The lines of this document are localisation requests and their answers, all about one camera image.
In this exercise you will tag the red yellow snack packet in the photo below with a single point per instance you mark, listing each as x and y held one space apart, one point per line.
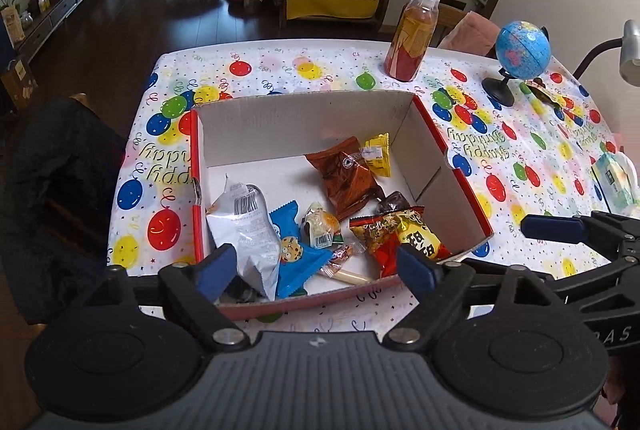
410 235

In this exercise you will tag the dark snack packet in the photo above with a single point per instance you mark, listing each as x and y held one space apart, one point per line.
542 92

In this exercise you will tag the black jacket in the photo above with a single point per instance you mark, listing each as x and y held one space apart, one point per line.
55 210

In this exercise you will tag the tissue pack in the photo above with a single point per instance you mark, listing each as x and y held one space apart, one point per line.
617 180

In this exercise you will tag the blue cookie packet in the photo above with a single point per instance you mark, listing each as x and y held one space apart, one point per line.
295 267

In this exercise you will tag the brown cardboard box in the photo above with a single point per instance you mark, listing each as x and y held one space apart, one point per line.
17 82

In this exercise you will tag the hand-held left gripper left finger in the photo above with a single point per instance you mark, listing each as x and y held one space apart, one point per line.
217 272

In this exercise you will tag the brown foil snack packet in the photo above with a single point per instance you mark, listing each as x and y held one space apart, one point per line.
347 182

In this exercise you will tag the wooden chair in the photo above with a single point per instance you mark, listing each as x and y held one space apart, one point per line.
447 22

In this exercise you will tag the balloon print tablecloth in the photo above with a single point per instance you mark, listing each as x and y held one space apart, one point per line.
350 59

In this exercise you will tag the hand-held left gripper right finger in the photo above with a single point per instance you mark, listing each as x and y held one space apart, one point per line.
417 270

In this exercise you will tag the television cabinet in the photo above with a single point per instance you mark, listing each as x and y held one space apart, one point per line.
55 9

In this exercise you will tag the white snack packet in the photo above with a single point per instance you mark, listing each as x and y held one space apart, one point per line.
247 235

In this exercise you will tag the dark brown candy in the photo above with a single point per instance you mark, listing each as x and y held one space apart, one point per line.
395 202

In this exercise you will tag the pink cushion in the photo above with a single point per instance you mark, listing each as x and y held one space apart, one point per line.
475 34

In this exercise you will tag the small blue globe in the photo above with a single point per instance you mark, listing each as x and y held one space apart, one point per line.
522 47

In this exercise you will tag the orange juice bottle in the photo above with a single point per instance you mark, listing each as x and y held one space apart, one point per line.
410 44

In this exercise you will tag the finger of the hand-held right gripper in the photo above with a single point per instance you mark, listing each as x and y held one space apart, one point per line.
487 269
552 227

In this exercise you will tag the grey desk lamp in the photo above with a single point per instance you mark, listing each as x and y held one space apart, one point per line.
631 54

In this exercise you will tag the green candy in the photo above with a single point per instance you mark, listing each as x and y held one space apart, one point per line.
320 225

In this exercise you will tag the red cardboard box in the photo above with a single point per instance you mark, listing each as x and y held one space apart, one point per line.
280 134

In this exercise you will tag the small candy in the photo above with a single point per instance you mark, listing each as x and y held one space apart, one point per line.
340 256

